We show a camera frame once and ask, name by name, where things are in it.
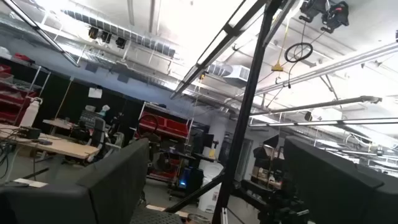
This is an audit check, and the computer tower with blue light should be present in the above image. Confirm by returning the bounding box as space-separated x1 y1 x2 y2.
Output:
177 166 205 191

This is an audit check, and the black computer monitor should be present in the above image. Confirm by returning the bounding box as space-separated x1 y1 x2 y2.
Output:
191 129 215 155

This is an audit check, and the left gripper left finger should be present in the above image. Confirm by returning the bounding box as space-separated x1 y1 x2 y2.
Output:
0 138 150 224

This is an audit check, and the white air vent unit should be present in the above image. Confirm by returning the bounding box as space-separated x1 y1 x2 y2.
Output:
206 63 251 88

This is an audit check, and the grey ceiling pipe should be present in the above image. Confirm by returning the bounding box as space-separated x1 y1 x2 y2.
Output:
250 95 383 117

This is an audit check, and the linear ceiling light strip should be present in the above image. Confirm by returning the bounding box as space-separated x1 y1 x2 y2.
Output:
248 117 398 128

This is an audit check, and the red bin storage rack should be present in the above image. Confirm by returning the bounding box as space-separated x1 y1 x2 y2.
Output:
0 52 52 126

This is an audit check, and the red shelf rack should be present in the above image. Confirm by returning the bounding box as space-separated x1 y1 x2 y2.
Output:
135 102 191 184

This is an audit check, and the white paper sign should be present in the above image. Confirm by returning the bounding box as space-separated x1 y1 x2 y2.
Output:
88 87 103 100

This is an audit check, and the rig overhead light bar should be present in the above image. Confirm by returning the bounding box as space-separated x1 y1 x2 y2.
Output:
169 0 270 100
0 0 81 68

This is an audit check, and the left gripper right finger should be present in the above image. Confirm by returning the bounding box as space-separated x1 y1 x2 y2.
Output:
282 135 398 224

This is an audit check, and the yellow hanging power outlet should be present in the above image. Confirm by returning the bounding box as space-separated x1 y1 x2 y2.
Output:
271 18 292 73

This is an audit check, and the black perforated metal shelf riser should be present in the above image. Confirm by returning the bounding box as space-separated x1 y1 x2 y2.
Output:
129 207 184 224

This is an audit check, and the grey office chair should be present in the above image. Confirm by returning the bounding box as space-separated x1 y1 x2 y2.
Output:
88 117 126 157

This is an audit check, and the white plastic bottle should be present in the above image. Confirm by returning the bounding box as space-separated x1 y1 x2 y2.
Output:
19 96 44 128

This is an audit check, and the silver streaked candle jar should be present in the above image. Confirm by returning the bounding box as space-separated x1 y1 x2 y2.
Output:
185 213 213 224

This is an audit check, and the black box on desk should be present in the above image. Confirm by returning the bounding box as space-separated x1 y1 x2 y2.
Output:
17 126 42 141

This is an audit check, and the wooden office desk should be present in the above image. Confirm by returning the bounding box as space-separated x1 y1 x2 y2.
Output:
0 123 101 161

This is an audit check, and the white waste bin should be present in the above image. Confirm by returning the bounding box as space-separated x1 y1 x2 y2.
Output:
197 161 225 214

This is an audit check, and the silver spiral air duct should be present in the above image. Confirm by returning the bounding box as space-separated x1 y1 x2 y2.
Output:
62 9 177 58

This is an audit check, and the white ceiling cable tray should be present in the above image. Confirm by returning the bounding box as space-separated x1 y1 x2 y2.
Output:
254 42 398 96

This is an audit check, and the black aluminium rig frame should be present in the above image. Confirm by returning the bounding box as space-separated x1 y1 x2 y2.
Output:
164 0 299 224

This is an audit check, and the black coiled hanging cable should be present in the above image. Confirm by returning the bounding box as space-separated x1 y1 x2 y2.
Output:
284 42 314 90

